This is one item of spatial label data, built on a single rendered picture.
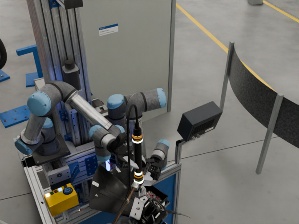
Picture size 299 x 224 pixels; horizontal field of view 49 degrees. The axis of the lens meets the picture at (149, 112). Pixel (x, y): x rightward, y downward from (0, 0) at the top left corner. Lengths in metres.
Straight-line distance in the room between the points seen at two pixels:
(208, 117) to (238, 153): 1.65
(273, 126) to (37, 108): 2.17
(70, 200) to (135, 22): 2.00
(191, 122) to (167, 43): 1.75
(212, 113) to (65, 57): 1.00
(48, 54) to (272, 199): 2.41
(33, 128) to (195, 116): 0.98
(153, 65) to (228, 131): 1.19
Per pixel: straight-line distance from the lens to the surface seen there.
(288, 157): 3.89
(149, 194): 2.18
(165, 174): 2.30
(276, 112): 3.09
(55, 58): 2.10
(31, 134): 1.95
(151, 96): 1.84
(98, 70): 3.36
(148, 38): 3.52
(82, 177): 2.46
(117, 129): 1.80
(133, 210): 1.58
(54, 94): 1.73
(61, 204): 1.93
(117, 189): 1.54
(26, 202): 3.40
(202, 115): 2.15
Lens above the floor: 2.53
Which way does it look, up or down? 37 degrees down
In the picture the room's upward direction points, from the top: straight up
